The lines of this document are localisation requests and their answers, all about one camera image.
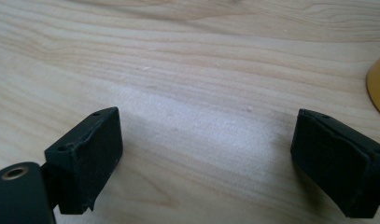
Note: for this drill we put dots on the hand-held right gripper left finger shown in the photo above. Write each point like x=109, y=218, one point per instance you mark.
x=91, y=161

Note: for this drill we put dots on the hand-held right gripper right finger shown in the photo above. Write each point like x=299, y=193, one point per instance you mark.
x=334, y=161

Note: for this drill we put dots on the yellow round object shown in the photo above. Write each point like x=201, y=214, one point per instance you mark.
x=379, y=87

